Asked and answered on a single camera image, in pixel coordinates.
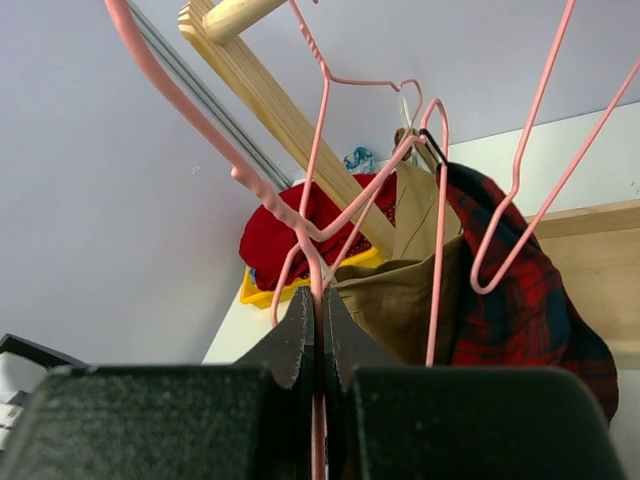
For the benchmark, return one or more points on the tan pleated skirt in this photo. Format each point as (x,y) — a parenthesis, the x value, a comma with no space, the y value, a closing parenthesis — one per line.
(392,302)

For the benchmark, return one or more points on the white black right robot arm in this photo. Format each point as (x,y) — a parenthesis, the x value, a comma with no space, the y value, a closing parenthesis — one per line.
(25,380)

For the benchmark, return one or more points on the blue floral skirt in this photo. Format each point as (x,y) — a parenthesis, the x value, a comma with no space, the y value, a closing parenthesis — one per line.
(360,161)

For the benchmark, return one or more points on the dark red polka-dot skirt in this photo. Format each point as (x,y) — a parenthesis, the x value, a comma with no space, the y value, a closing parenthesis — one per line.
(378,227)

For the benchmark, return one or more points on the plain red skirt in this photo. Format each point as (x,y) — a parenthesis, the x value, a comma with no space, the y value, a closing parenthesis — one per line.
(266,241)

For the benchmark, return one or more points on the red plaid skirt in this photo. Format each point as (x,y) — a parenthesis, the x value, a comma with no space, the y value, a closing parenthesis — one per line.
(528,319)

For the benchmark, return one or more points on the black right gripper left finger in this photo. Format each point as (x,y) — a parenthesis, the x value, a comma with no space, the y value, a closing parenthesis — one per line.
(251,419)

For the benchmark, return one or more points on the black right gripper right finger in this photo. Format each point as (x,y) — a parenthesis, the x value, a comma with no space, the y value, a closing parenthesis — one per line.
(386,420)

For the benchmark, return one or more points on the pink hanger of red skirt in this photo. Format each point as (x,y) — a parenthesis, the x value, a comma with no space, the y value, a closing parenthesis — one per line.
(599,49)

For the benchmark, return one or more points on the yellow plastic tray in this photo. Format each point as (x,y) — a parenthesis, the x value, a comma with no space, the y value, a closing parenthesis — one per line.
(250,294)

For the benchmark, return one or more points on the pink hanger of plaid skirt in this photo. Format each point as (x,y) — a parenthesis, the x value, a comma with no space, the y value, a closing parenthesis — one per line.
(305,231)

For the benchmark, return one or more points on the wooden clothes rack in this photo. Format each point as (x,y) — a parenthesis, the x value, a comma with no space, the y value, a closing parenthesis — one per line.
(595,247)

